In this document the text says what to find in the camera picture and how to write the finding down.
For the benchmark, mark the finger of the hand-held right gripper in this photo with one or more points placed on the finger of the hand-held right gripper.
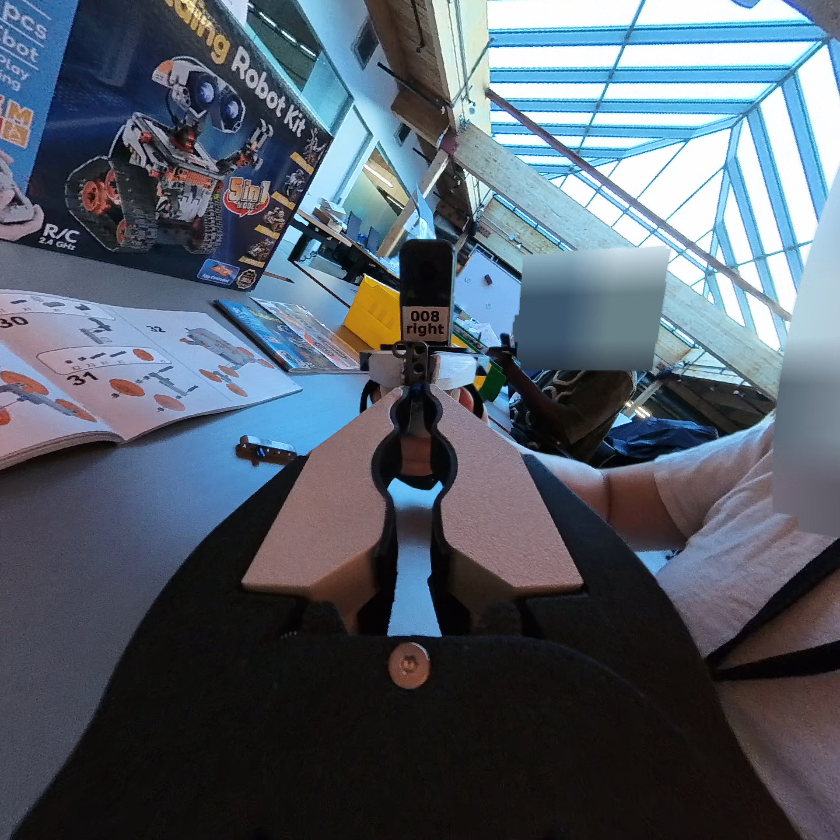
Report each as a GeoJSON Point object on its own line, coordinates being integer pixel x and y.
{"type": "Point", "coordinates": [453, 369]}
{"type": "Point", "coordinates": [380, 367]}

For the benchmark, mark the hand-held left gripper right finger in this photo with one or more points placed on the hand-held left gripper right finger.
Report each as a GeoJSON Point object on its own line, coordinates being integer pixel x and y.
{"type": "Point", "coordinates": [505, 525]}

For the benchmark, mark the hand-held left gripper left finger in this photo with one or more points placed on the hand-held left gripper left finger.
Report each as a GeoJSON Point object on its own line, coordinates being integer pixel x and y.
{"type": "Point", "coordinates": [315, 525]}

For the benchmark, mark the grey beam with blue pins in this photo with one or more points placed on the grey beam with blue pins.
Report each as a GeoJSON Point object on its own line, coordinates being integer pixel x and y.
{"type": "Point", "coordinates": [410, 361]}

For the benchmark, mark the short grey beam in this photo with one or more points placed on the short grey beam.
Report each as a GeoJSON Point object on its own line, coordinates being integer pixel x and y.
{"type": "Point", "coordinates": [266, 449]}

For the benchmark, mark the person's right forearm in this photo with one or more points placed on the person's right forearm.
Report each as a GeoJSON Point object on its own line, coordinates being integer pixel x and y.
{"type": "Point", "coordinates": [590, 489]}

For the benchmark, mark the background desk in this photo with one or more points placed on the background desk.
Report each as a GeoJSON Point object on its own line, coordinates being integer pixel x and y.
{"type": "Point", "coordinates": [328, 229]}

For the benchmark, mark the grey desk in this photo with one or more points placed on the grey desk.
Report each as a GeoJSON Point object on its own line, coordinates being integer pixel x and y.
{"type": "Point", "coordinates": [131, 558]}

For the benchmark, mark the person's right hand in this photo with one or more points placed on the person's right hand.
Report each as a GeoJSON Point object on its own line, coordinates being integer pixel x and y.
{"type": "Point", "coordinates": [418, 459]}

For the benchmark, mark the green storage bin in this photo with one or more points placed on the green storage bin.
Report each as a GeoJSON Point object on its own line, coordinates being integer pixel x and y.
{"type": "Point", "coordinates": [493, 384]}

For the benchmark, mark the yellow storage bin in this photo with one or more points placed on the yellow storage bin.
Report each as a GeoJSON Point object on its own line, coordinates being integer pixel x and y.
{"type": "Point", "coordinates": [371, 315]}

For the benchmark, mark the white board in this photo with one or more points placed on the white board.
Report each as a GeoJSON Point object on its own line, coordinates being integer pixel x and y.
{"type": "Point", "coordinates": [485, 308]}

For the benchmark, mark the blue closed booklet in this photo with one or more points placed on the blue closed booklet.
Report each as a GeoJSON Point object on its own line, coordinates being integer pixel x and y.
{"type": "Point", "coordinates": [308, 348]}

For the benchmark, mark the folded paper leaflet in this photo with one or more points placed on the folded paper leaflet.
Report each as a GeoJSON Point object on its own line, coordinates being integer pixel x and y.
{"type": "Point", "coordinates": [282, 308]}

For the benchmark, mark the dark blue backpack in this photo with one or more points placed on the dark blue backpack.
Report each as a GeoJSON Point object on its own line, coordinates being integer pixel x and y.
{"type": "Point", "coordinates": [663, 436]}

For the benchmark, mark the open instruction booklet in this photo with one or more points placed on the open instruction booklet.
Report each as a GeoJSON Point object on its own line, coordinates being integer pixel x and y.
{"type": "Point", "coordinates": [131, 374]}

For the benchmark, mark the glass skylight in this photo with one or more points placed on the glass skylight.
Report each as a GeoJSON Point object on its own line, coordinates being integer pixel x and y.
{"type": "Point", "coordinates": [656, 98]}

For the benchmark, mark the robot kit box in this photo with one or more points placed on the robot kit box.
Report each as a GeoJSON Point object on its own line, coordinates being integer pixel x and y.
{"type": "Point", "coordinates": [164, 131]}

